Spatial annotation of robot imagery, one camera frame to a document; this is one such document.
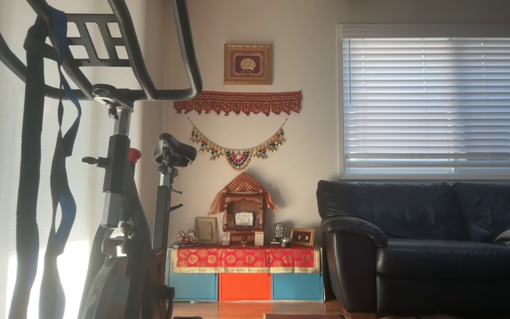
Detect wooden home shrine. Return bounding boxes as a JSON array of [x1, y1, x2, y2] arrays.
[[208, 172, 278, 246]]

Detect silver idol statue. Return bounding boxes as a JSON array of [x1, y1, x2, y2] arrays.
[[271, 222, 286, 244]]

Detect small dark framed picture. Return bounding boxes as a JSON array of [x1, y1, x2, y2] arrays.
[[290, 228, 316, 247]]

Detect gold framed lotus picture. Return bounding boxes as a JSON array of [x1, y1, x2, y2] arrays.
[[224, 43, 273, 85]]

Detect red gold patterned cloth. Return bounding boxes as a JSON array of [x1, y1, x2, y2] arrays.
[[170, 245, 322, 274]]

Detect pair of painted figurines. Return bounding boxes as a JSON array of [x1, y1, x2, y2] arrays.
[[178, 229, 199, 247]]

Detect orange storage cube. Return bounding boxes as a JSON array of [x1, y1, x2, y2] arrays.
[[219, 272, 271, 302]]

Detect blue storage cube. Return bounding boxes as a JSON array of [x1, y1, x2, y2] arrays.
[[168, 271, 219, 302], [272, 272, 325, 302]]

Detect black exercise bike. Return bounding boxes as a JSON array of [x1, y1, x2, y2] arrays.
[[0, 0, 203, 319]]

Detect black leather sofa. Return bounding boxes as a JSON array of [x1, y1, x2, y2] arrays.
[[316, 179, 510, 316]]

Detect white window blinds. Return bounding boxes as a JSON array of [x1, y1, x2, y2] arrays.
[[338, 24, 510, 180]]

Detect beaded garland wall hanging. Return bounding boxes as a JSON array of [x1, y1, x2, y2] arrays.
[[187, 117, 288, 171]]

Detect red embroidered wall hanging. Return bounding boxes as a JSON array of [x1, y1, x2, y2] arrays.
[[174, 90, 302, 117]]

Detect gold photo frame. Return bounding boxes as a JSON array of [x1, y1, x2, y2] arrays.
[[194, 216, 219, 245]]

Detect blue hanging strap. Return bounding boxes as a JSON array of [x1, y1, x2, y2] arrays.
[[38, 7, 83, 319]]

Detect black hanging strap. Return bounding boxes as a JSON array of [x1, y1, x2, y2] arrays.
[[9, 18, 47, 319]]

